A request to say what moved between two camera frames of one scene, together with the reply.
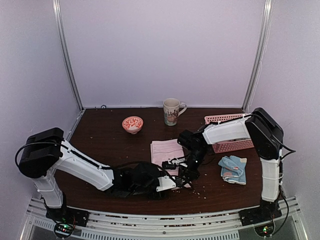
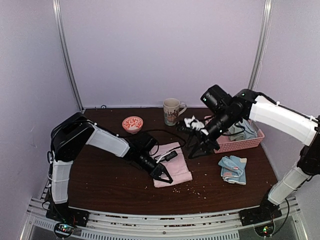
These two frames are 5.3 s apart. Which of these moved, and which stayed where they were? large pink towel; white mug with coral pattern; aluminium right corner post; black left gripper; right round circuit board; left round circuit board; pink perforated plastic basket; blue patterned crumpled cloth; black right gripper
Moved: black left gripper; black right gripper; large pink towel
Stayed: white mug with coral pattern; blue patterned crumpled cloth; pink perforated plastic basket; aluminium right corner post; right round circuit board; left round circuit board
